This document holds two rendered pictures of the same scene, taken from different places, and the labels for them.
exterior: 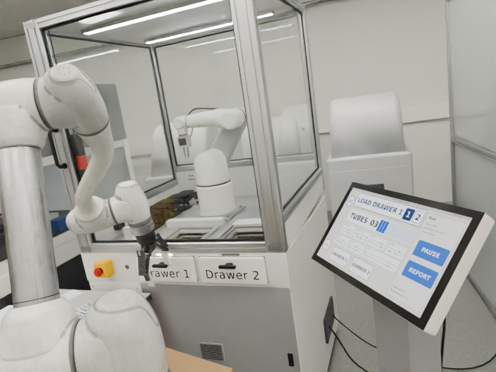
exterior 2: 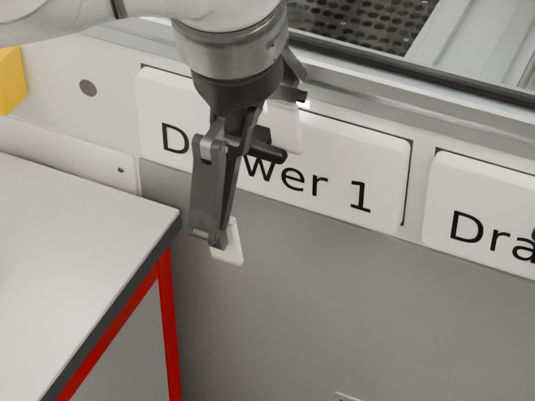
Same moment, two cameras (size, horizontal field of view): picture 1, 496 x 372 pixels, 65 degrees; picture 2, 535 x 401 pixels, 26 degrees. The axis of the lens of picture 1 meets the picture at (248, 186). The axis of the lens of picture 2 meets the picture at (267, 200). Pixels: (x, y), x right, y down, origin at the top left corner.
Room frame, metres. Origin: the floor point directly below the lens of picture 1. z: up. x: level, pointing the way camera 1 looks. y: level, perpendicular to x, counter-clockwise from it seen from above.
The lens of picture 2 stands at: (0.72, 0.36, 1.63)
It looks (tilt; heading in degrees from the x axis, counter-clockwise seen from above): 43 degrees down; 3
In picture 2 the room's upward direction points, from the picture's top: straight up
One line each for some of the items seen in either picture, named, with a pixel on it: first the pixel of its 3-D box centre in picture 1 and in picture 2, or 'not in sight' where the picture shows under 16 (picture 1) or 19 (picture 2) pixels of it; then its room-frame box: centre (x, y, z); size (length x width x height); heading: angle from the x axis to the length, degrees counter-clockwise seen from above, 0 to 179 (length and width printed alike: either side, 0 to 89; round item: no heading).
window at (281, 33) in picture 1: (291, 97); not in sight; (1.85, -0.26, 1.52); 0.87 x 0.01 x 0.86; 158
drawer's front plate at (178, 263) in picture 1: (165, 269); (267, 149); (1.60, 0.41, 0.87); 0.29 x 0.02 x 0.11; 68
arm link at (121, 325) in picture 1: (122, 337); not in sight; (0.85, 0.35, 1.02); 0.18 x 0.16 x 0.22; 96
